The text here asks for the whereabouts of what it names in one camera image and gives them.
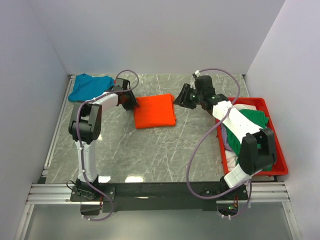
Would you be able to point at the folded blue t shirt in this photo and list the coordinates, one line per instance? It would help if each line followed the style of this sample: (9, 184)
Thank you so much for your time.
(87, 87)

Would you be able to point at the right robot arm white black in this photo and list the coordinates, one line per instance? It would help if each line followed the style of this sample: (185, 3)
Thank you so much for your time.
(257, 144)

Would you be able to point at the red plastic bin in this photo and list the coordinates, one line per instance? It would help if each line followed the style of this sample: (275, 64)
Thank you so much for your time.
(280, 167)

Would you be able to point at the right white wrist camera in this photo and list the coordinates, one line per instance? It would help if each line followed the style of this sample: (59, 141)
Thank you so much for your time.
(196, 74)

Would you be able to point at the aluminium frame rail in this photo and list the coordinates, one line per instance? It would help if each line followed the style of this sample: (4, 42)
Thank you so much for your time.
(41, 193)

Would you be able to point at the black base beam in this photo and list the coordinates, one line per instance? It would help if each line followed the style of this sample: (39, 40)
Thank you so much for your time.
(147, 196)

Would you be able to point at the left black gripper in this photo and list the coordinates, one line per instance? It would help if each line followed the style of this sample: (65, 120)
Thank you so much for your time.
(133, 102)

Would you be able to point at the green t shirt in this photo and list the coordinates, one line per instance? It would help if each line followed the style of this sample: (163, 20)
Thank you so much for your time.
(257, 117)

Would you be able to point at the lavender t shirt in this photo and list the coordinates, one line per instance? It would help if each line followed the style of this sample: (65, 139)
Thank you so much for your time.
(225, 138)

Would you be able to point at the orange t shirt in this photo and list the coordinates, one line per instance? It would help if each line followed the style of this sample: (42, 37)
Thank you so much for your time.
(155, 111)

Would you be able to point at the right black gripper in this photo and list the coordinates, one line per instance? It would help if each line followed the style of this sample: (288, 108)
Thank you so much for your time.
(182, 99)

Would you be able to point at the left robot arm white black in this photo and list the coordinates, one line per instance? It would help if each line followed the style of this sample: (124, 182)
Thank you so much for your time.
(85, 128)

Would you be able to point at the white t shirt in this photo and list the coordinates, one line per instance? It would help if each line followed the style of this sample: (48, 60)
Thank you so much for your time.
(231, 156)

